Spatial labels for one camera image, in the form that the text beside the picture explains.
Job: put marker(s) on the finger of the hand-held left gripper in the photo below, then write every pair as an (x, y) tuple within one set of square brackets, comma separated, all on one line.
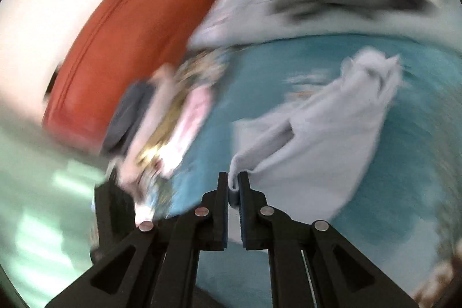
[(112, 217)]

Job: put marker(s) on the orange wooden headboard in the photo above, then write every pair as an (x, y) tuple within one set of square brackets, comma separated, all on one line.
[(126, 41)]

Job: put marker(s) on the beige folded cloth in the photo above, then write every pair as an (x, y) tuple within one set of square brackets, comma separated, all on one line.
[(155, 106)]

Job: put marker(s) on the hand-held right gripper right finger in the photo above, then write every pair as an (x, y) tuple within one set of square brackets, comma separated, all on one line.
[(243, 217)]

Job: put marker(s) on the light blue shirt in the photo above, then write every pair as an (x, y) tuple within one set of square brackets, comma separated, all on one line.
[(317, 134)]

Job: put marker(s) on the grey folded cloth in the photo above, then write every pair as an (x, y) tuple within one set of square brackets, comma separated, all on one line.
[(126, 120)]

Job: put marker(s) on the gold folded cloth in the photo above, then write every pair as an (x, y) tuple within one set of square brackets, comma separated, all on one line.
[(158, 145)]

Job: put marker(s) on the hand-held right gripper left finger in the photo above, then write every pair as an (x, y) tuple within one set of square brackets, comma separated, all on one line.
[(221, 207)]

